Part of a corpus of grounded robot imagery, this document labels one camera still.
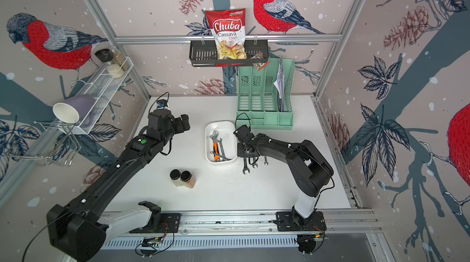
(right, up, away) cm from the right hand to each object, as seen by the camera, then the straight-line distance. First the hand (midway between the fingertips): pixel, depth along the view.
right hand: (242, 150), depth 93 cm
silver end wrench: (+1, -8, -4) cm, 9 cm away
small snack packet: (+9, +44, -3) cm, 45 cm away
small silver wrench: (+12, -5, -2) cm, 13 cm away
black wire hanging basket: (-21, +51, +2) cm, 55 cm away
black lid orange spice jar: (-24, -8, -17) cm, 30 cm away
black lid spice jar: (-30, -8, -15) cm, 35 cm away
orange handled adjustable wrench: (-14, 0, +2) cm, 14 cm away
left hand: (-27, +20, -14) cm, 36 cm away
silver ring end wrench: (-11, 0, +2) cm, 11 cm away
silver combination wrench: (+6, -6, -2) cm, 9 cm away
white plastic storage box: (-9, +8, +9) cm, 15 cm away
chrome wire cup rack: (-66, +11, -34) cm, 75 cm away
